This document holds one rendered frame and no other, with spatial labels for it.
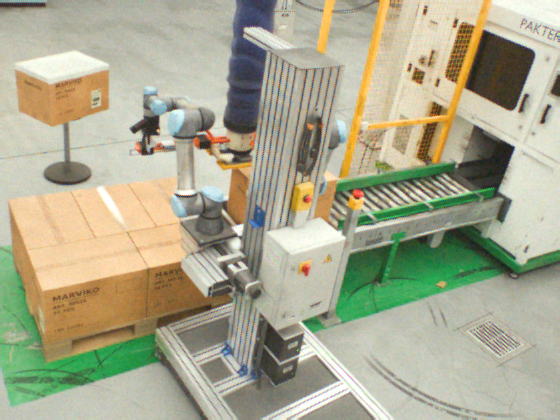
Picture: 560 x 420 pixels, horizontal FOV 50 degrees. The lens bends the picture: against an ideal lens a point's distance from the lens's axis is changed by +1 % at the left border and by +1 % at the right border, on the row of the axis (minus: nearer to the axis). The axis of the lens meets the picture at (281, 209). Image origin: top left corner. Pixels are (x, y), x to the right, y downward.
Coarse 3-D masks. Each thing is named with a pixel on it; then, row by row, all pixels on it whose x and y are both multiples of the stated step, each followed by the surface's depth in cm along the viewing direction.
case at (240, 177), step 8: (240, 168) 396; (248, 168) 398; (232, 176) 404; (240, 176) 394; (248, 176) 389; (328, 176) 406; (232, 184) 406; (240, 184) 396; (248, 184) 387; (328, 184) 402; (232, 192) 408; (240, 192) 398; (328, 192) 406; (232, 200) 410; (240, 200) 400; (320, 200) 406; (328, 200) 410; (232, 208) 412; (240, 208) 402; (320, 208) 410; (328, 208) 415; (232, 216) 415; (240, 216) 404; (320, 216) 415; (328, 216) 419; (240, 224) 405
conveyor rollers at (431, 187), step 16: (432, 176) 527; (336, 192) 472; (368, 192) 480; (384, 192) 488; (400, 192) 488; (416, 192) 495; (432, 192) 497; (448, 192) 502; (464, 192) 510; (336, 208) 455; (384, 208) 464; (336, 224) 431; (368, 224) 440
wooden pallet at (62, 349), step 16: (16, 272) 419; (32, 304) 375; (208, 304) 401; (224, 304) 409; (144, 320) 379; (160, 320) 397; (176, 320) 399; (80, 336) 359; (96, 336) 377; (112, 336) 378; (128, 336) 380; (48, 352) 353; (64, 352) 359; (80, 352) 365
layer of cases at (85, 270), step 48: (96, 192) 421; (144, 192) 430; (48, 240) 367; (96, 240) 374; (144, 240) 381; (48, 288) 331; (96, 288) 346; (144, 288) 365; (192, 288) 386; (48, 336) 347
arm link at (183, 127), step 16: (176, 112) 280; (192, 112) 283; (176, 128) 280; (192, 128) 283; (176, 144) 288; (192, 144) 288; (176, 160) 291; (192, 160) 291; (192, 176) 293; (176, 192) 295; (192, 192) 294; (176, 208) 295; (192, 208) 296
